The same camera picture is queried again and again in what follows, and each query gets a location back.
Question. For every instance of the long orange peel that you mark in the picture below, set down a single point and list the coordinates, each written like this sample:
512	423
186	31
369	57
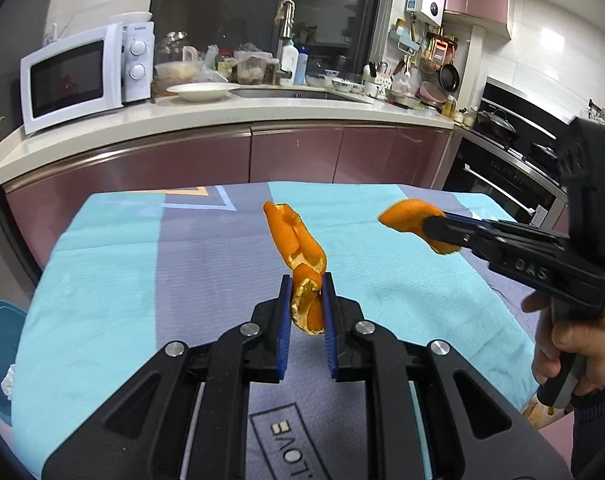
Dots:
292	240

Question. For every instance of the metal bowl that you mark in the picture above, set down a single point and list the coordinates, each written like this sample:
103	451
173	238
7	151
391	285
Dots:
403	98

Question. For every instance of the glass jar with lid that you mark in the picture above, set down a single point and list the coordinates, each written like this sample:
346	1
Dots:
172	46

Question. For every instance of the white kitchen countertop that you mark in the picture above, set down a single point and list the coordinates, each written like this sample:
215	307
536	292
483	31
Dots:
182	117

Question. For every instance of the metal kitchen faucet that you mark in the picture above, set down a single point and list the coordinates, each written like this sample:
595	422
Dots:
285	15

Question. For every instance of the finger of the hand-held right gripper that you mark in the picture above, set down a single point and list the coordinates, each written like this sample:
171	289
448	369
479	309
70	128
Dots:
527	235
447	232

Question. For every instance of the white bowl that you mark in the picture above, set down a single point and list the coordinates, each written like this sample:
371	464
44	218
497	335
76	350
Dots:
131	17

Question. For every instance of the black range hood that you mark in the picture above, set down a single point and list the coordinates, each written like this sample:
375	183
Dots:
522	97

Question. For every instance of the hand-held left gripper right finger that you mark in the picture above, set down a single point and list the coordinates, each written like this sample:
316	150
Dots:
330	332

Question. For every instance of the white and blue bottle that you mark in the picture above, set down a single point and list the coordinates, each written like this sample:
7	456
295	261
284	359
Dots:
302	65

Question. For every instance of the clear plastic bag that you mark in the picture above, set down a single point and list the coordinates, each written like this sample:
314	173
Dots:
252	67

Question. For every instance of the stack of pink bowls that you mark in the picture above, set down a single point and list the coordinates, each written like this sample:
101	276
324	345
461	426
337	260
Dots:
431	94

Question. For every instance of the yellow oil bottle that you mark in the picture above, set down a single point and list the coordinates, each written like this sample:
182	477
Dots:
450	106

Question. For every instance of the black frying pan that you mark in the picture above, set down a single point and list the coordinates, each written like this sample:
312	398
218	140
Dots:
449	78

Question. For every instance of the blue trash bin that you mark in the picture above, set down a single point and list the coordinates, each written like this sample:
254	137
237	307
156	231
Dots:
0	335

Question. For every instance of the short orange peel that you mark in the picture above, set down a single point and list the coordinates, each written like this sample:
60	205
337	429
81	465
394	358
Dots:
402	217

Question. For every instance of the blue printed tablecloth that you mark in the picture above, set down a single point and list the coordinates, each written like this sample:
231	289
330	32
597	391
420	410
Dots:
182	285

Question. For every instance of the person's right forearm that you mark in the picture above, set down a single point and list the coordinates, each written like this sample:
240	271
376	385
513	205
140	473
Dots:
600	435

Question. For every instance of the steel kitchen sink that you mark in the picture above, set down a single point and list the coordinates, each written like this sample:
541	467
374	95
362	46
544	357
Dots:
292	94

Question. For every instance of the person's right hand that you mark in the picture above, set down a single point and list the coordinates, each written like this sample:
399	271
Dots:
602	355

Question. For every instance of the black wok with lid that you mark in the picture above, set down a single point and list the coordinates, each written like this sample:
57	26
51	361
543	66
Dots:
496	125

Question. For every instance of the dark kitchen window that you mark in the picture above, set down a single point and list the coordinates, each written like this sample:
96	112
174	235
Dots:
222	5

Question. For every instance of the copper hanging rack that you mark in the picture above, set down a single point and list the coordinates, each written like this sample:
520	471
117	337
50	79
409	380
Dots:
440	47

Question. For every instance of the grey-blue wall rack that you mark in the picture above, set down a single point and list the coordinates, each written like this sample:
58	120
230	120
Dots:
403	40

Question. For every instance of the white utensil holder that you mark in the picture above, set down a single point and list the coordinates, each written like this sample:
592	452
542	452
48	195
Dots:
375	85

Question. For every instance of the black cooking pot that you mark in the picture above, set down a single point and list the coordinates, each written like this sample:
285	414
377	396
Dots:
545	154

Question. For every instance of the black built-in oven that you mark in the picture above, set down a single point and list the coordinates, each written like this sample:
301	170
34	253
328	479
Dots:
492	180

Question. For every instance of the white pump bottle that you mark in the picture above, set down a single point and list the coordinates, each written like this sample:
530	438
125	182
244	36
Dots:
289	62

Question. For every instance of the white microwave oven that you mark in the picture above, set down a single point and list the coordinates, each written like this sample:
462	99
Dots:
67	80

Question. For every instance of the white shallow plate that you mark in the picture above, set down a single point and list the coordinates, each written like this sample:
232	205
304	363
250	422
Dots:
198	91

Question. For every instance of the plastic food container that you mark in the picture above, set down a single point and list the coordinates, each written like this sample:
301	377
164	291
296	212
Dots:
178	71

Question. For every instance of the white paper towel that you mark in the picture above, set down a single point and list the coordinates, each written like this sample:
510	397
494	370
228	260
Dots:
7	380

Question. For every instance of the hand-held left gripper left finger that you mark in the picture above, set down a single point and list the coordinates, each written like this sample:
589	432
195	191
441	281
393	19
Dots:
282	330

